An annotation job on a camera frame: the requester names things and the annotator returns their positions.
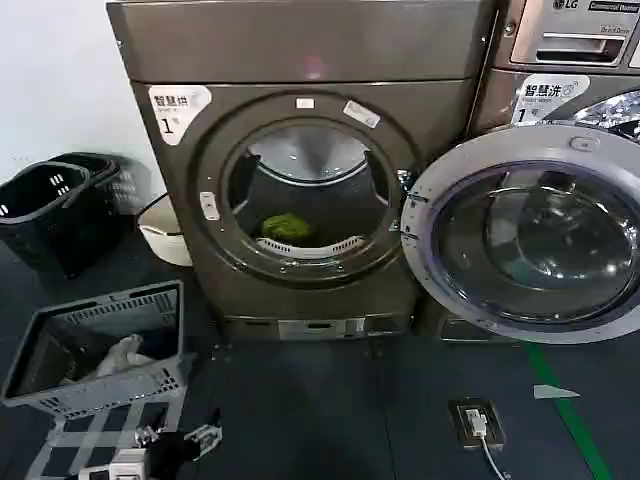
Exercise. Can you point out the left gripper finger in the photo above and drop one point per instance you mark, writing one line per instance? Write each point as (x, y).
(207, 437)
(152, 432)

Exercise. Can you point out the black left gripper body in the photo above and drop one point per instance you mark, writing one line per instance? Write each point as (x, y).
(172, 457)

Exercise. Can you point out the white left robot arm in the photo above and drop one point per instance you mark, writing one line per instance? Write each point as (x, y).
(117, 465)

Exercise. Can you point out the grey slotted laundry basket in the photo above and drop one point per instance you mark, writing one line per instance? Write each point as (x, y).
(125, 387)

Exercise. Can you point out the white cloth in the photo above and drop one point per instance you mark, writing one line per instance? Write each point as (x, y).
(127, 357)

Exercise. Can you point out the white plastic basin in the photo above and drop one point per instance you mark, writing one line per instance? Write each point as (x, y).
(167, 247)

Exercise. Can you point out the green cloth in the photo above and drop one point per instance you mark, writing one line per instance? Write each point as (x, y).
(285, 227)

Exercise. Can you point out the large black plastic basket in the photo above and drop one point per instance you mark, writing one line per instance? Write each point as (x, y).
(45, 235)

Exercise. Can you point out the metal floor socket plate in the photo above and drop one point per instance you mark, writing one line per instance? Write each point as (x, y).
(457, 425)

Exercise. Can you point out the white plug adapter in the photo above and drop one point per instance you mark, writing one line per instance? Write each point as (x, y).
(476, 422)

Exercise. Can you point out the grey tape arrow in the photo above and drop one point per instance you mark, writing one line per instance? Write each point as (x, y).
(552, 392)

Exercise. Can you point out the green floor tape line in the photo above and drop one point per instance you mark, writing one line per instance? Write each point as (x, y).
(567, 415)

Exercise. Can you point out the round glass dryer door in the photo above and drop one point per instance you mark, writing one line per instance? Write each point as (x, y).
(530, 240)

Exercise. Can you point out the grey front-load dryer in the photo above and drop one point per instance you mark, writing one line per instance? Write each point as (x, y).
(310, 45)

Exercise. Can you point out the silver grey washing machine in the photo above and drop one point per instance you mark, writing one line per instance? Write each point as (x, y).
(545, 30)

